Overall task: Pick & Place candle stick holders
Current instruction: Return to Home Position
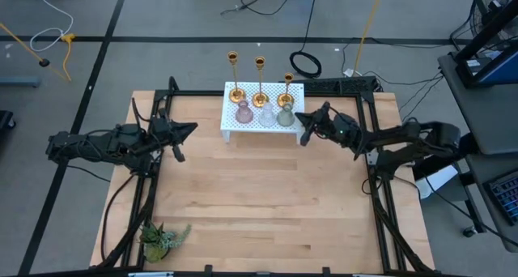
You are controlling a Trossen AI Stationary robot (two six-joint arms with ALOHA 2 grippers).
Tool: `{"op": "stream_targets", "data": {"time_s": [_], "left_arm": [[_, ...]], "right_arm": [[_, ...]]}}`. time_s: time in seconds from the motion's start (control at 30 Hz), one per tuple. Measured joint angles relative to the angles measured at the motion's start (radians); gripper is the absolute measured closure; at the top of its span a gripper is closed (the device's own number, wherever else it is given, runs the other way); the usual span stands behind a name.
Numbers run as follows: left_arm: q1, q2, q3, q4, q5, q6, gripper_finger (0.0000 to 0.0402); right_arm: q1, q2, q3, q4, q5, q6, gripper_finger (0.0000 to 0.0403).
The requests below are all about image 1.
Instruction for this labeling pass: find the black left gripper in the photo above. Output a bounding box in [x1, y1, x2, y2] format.
[148, 109, 199, 164]

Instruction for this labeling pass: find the clear glass vase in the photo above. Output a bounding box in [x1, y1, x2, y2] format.
[257, 101, 278, 129]

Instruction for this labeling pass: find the white perforated shelf riser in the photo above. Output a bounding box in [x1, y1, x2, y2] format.
[219, 81, 307, 147]

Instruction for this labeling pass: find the potted green succulent plant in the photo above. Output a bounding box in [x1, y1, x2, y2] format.
[138, 221, 193, 264]

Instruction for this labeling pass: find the green glass vase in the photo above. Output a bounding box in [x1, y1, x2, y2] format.
[276, 102, 295, 128]

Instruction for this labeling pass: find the black power strip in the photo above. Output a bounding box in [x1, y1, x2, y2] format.
[278, 76, 380, 95]

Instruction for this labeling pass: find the medium gold candlestick holder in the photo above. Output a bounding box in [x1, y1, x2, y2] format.
[251, 56, 270, 109]

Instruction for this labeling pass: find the white paper sheet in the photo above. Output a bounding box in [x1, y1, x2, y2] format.
[412, 165, 458, 200]

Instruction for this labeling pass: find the yellow rod with black end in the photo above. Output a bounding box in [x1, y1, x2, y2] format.
[0, 23, 51, 68]

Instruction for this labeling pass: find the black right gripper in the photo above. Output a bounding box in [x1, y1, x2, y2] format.
[295, 101, 361, 147]

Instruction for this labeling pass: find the loose black floor cable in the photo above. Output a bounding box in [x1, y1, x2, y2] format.
[220, 0, 299, 17]

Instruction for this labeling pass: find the white floor cable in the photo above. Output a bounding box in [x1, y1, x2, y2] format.
[29, 0, 74, 53]

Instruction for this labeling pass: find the grey side desk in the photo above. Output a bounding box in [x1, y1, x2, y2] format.
[438, 52, 518, 156]

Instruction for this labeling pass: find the long yellow floor cable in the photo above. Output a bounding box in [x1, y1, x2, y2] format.
[354, 0, 385, 78]

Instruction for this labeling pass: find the coiled black cable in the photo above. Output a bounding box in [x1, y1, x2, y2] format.
[288, 0, 323, 79]

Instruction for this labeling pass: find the black and blue equipment stand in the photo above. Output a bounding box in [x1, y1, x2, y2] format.
[451, 0, 518, 90]

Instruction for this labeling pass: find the short gold candlestick holder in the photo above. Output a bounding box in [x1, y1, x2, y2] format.
[276, 72, 295, 109]

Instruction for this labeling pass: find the black aluminium table frame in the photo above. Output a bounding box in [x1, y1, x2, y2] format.
[96, 76, 436, 275]

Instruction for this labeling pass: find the tall gold candlestick holder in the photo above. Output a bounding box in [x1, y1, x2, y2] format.
[226, 50, 247, 104]

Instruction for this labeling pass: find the short yellow cable with plug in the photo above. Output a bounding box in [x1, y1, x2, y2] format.
[60, 32, 77, 83]

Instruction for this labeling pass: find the pink glass vase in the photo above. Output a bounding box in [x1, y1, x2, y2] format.
[235, 100, 255, 125]

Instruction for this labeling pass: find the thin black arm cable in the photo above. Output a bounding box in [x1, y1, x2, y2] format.
[100, 173, 137, 262]

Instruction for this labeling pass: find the backlit computer keyboard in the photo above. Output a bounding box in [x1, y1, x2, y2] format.
[483, 169, 518, 225]

